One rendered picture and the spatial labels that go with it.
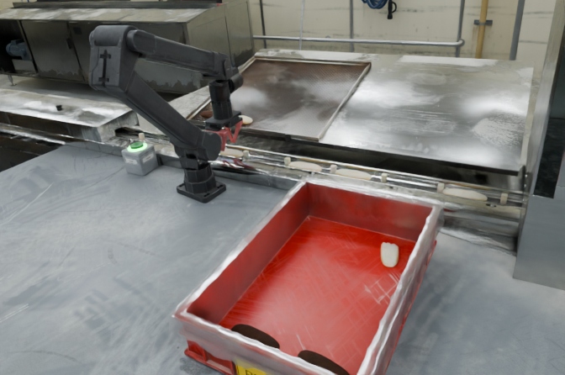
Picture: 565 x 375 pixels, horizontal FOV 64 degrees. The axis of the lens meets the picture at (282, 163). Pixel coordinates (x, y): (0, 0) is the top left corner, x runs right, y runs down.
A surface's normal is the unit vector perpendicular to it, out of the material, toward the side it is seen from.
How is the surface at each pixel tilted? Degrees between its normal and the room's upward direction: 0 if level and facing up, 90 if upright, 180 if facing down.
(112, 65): 64
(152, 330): 0
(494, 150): 10
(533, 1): 90
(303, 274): 0
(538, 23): 90
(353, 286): 0
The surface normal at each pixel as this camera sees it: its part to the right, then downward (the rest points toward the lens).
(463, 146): -0.16, -0.79
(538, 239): -0.46, 0.45
